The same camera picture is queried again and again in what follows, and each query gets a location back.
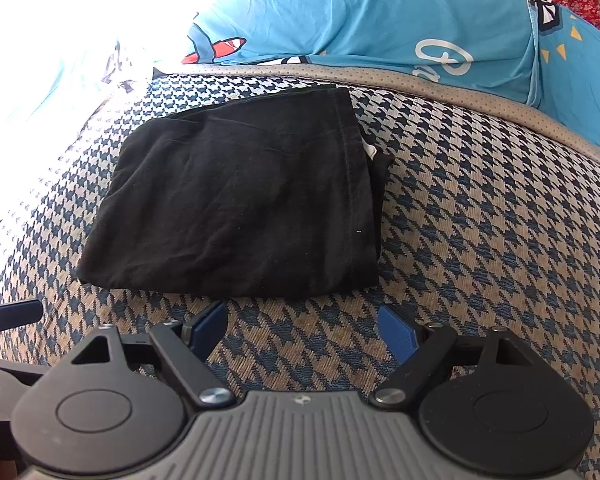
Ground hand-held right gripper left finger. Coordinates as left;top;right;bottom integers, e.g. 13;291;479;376
70;301;236;408

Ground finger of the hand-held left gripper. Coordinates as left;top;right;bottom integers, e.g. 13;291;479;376
0;299;44;335
0;352;51;378

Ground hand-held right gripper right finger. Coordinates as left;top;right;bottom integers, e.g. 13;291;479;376
369;305;536;408

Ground black striped t-shirt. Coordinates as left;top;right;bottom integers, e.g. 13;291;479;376
75;85;396;298

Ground houndstooth bed mat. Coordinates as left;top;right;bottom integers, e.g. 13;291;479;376
0;62;600;480

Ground blue printed quilt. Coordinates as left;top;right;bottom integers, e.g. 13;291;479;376
0;40;151;121

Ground blue pillow with red shape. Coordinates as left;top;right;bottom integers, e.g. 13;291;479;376
525;0;600;156

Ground blue pillow with star print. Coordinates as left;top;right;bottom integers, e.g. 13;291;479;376
180;0;541;108

